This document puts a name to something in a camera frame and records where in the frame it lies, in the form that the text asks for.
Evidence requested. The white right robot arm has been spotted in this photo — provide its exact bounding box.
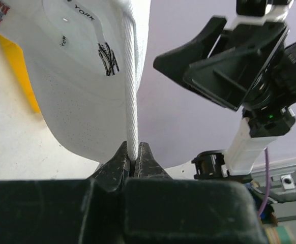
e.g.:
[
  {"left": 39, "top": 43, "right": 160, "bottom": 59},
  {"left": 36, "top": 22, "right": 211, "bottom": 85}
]
[{"left": 153, "top": 1, "right": 296, "bottom": 182}]

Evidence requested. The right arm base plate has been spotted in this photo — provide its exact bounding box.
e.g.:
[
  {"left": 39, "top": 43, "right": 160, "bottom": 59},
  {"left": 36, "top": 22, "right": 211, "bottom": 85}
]
[{"left": 247, "top": 182, "right": 296, "bottom": 244}]

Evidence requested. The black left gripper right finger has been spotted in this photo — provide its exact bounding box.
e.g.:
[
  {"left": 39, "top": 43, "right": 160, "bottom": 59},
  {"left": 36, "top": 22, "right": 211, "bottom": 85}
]
[{"left": 124, "top": 142, "right": 268, "bottom": 243}]

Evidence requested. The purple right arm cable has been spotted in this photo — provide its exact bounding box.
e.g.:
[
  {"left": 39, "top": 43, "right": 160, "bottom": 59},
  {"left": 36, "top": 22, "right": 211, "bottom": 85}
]
[{"left": 257, "top": 147, "right": 271, "bottom": 219}]

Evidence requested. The white baseball cap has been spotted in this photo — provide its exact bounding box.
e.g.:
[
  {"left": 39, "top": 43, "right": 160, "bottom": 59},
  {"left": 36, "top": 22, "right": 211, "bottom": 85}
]
[{"left": 0, "top": 1, "right": 151, "bottom": 163}]

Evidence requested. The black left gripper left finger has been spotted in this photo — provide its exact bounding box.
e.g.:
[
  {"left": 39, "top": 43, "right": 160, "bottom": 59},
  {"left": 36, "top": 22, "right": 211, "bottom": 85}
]
[{"left": 0, "top": 143, "right": 127, "bottom": 243}]

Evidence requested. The yellow plastic bin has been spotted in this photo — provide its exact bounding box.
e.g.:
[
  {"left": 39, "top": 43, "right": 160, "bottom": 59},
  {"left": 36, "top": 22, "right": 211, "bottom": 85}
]
[{"left": 0, "top": 35, "right": 40, "bottom": 113}]

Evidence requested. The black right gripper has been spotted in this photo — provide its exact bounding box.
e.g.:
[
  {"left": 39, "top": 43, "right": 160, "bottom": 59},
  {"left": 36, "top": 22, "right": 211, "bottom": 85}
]
[{"left": 153, "top": 16, "right": 296, "bottom": 111}]

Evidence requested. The aluminium frame rail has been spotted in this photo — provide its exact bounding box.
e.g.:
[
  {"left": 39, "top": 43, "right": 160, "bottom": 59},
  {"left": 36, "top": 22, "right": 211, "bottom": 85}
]
[{"left": 249, "top": 155, "right": 296, "bottom": 222}]

